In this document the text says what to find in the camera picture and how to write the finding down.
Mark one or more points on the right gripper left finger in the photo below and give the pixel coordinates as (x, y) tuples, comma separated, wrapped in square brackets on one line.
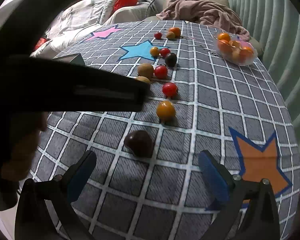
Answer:
[(33, 220)]

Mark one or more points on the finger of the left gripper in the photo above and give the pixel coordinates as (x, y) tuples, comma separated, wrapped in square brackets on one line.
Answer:
[(70, 87)]

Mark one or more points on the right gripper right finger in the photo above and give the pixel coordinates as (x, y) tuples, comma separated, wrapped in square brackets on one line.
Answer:
[(261, 219)]

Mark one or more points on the brown longan fruit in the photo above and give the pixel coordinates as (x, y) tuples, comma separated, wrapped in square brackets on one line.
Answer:
[(145, 70)]

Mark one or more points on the dark purple tomato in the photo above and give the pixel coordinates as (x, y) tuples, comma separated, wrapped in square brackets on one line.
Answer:
[(139, 144), (170, 60)]

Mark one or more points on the yellow tomato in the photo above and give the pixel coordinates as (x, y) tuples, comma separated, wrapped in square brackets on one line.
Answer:
[(154, 51), (165, 111)]

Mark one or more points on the red cherry tomato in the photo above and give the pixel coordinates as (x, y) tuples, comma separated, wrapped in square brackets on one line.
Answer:
[(170, 89)]

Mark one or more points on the person hand holding gripper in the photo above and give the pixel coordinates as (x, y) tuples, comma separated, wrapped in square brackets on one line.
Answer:
[(19, 138)]

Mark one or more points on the shallow dark-rimmed tray box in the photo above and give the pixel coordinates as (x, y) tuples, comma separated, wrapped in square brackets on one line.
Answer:
[(76, 59)]

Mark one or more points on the white covered sofa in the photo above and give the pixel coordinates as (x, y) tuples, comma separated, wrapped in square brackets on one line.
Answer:
[(71, 25)]

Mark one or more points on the yellow tomato on blue star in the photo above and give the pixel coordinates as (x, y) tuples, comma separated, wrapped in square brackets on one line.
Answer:
[(154, 51)]

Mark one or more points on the red tomato by blue star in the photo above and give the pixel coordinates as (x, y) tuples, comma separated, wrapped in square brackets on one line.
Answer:
[(164, 52)]

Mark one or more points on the plain red cushion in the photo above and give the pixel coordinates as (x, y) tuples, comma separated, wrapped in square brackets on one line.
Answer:
[(124, 3)]

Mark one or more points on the far small red tomato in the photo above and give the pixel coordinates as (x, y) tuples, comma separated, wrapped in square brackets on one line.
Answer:
[(158, 35)]

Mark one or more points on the small brown longan far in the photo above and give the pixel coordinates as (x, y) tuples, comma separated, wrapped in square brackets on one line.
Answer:
[(170, 35)]

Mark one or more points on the grey grid star tablecloth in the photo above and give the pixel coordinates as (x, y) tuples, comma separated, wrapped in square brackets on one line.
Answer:
[(220, 107)]

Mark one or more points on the orange tangerine on table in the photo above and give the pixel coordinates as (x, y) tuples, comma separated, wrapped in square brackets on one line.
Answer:
[(176, 31)]

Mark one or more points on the orange tangerine right in bowl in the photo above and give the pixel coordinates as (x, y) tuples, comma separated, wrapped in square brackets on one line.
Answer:
[(246, 53)]

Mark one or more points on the clear glass fruit bowl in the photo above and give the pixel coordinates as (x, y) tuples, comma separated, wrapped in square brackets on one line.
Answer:
[(224, 50)]

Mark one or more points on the pink blanket on armchair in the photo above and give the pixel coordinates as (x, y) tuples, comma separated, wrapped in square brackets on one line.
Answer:
[(205, 12)]

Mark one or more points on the peeled tangerine in bowl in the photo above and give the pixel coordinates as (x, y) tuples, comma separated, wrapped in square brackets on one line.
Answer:
[(235, 46)]

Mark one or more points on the pale green curtain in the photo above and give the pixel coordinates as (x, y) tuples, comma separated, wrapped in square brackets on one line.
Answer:
[(275, 24)]

